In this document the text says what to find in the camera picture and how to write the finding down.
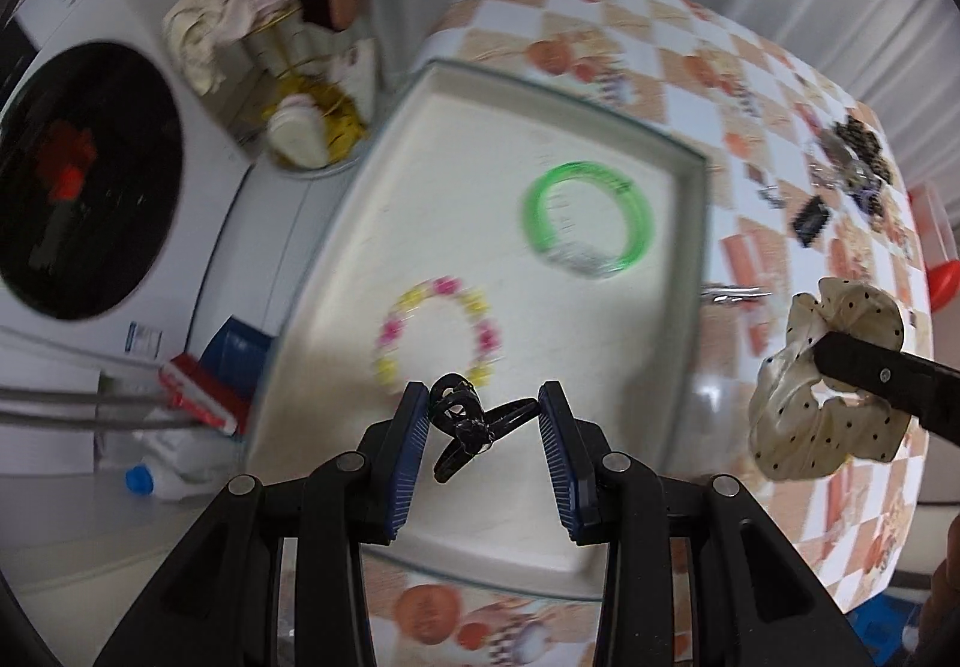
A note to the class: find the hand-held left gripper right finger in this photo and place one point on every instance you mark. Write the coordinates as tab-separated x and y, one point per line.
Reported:
559	457

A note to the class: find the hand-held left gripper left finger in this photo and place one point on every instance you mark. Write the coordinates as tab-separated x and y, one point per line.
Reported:
409	457

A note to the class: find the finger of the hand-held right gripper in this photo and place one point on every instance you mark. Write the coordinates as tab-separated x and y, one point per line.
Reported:
885	374

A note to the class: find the black claw hair clip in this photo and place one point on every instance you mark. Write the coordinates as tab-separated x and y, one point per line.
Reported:
465	438

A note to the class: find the cream polka dot scrunchie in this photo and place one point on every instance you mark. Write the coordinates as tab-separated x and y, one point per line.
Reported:
795	427

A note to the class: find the white shallow tray box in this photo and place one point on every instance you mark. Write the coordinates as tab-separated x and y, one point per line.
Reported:
450	187

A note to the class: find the red plastic object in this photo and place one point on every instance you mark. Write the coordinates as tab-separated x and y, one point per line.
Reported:
945	284

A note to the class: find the small black hair clip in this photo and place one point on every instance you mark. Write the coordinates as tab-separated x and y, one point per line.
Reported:
811	222

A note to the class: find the silver hair clip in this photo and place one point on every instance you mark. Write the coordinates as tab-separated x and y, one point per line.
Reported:
735	296

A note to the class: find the blue dustpan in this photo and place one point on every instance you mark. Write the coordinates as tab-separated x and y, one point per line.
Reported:
236	344

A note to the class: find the red brush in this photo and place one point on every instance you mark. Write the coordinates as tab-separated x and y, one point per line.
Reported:
199	393

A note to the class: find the pile of hair accessories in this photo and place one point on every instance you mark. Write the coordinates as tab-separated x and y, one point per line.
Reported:
855	149

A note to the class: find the white bottle blue cap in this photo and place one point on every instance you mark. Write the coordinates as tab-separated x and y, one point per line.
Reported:
180	472

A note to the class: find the green transparent bangle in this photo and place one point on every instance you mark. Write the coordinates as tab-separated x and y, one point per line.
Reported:
534	217

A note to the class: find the checkered tablecloth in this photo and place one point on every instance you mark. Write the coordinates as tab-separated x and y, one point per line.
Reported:
750	74

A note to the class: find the grey metal rods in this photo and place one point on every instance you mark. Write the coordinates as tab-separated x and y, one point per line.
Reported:
75	404

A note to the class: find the white fluffy slipper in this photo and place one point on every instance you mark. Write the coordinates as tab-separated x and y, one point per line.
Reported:
356	74
296	134

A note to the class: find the yellow cloth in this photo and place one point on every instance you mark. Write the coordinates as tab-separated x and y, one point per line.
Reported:
341	119

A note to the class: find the white cloth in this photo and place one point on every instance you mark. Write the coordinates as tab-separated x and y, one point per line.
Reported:
191	29

